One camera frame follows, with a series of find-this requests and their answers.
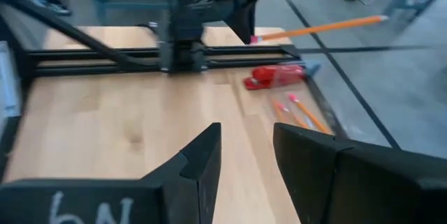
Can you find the red stapler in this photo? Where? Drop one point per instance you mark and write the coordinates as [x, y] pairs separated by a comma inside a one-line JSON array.
[[272, 75]]

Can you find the clear plastic bin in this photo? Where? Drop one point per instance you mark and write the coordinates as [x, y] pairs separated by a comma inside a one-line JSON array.
[[312, 67]]

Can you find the black aluminium table frame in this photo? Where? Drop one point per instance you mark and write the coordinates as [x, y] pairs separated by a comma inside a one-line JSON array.
[[104, 52]]

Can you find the orange pencil pink eraser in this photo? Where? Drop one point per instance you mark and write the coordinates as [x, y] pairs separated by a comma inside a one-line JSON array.
[[321, 28], [297, 121], [309, 114], [279, 110]]

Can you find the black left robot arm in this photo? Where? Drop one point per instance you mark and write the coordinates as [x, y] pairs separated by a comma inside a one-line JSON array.
[[181, 53]]

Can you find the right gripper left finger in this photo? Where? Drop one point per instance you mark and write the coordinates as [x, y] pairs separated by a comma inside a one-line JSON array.
[[188, 189]]

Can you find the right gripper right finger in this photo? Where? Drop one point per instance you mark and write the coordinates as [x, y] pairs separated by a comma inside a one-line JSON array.
[[349, 182]]

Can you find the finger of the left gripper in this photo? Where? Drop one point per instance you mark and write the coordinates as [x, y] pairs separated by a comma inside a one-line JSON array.
[[249, 18]]

